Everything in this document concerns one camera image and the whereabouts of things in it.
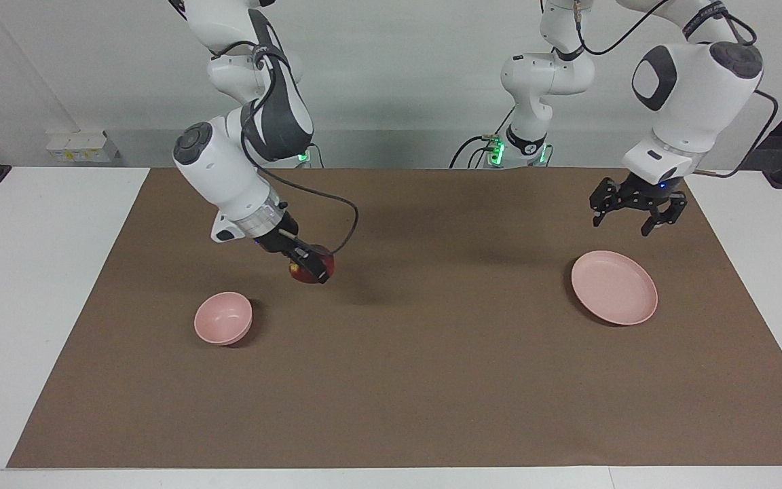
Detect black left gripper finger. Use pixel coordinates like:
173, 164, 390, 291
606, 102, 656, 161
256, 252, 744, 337
589, 177, 627, 227
641, 192, 688, 237

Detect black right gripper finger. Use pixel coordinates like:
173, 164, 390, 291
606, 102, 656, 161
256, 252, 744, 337
293, 242, 333, 285

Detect red apple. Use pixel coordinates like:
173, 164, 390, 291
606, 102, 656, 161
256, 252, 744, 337
288, 244, 336, 285

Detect pink plate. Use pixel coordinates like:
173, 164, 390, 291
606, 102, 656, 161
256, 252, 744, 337
571, 251, 658, 326

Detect pink bowl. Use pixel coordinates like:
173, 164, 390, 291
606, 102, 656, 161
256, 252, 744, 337
193, 291, 254, 346

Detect brown table mat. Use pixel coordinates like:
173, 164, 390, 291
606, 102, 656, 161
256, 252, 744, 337
6, 167, 782, 469

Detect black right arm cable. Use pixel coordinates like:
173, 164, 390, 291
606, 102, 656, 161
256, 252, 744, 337
228, 39, 360, 257

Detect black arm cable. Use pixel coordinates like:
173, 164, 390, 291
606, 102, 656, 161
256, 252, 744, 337
228, 39, 360, 257
571, 0, 779, 179

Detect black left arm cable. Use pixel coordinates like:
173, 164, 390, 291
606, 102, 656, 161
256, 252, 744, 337
571, 0, 779, 179

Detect black left base cables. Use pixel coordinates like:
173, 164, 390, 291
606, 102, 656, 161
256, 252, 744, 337
449, 134, 502, 169

